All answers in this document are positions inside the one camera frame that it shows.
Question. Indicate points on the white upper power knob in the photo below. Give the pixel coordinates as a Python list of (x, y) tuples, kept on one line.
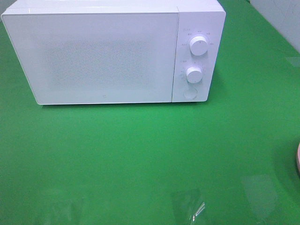
[(199, 45)]

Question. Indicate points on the clear tape patch on cloth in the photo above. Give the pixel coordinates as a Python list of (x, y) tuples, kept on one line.
[(189, 207)]

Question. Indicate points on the white microwave oven body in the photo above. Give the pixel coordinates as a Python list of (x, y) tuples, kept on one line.
[(195, 17)]

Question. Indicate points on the pink plate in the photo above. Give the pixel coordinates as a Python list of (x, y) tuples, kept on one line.
[(298, 158)]

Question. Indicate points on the white microwave door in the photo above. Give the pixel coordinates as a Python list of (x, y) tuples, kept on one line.
[(96, 58)]

